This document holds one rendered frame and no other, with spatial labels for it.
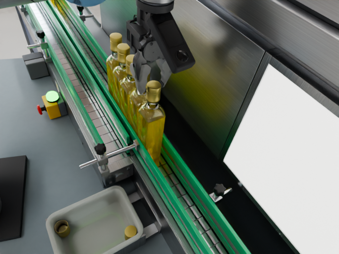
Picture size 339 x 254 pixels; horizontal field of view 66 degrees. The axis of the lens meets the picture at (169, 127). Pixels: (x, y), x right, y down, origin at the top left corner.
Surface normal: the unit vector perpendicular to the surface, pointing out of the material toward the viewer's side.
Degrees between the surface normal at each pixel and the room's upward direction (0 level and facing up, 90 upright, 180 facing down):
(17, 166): 3
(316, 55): 90
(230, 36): 90
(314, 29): 90
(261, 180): 90
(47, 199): 0
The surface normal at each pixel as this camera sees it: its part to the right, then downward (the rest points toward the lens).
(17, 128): 0.11, -0.65
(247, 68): -0.85, 0.33
